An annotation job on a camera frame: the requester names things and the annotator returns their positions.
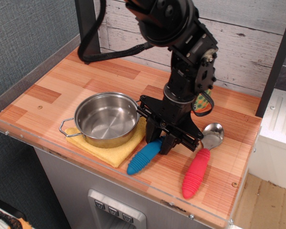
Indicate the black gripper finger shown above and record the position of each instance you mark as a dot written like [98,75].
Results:
[153,131]
[169,142]

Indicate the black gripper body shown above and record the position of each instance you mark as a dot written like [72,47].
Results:
[173,112]

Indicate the blue handled fork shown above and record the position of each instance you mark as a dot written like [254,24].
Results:
[144,156]

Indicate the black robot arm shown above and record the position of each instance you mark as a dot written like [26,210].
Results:
[175,24]

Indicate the peas and carrots can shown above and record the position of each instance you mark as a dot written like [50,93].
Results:
[201,106]

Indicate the stainless steel pot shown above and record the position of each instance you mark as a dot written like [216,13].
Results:
[105,120]

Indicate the yellow folded cloth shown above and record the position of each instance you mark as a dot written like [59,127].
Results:
[112,156]

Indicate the silver button panel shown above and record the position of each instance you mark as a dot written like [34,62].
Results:
[109,213]

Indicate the grey toy cabinet front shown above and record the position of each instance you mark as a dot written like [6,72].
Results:
[155,191]

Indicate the white toy sink unit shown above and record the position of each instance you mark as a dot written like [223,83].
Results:
[268,159]

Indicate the orange object bottom left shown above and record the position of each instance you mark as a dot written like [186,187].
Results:
[25,225]

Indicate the red handled spoon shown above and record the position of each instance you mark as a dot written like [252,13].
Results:
[213,137]

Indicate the black vertical post left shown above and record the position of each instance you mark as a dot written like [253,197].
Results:
[90,16]

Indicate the black vertical post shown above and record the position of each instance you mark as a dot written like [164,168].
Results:
[273,77]
[90,16]

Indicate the black vertical post right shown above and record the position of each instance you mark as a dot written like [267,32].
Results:
[273,77]

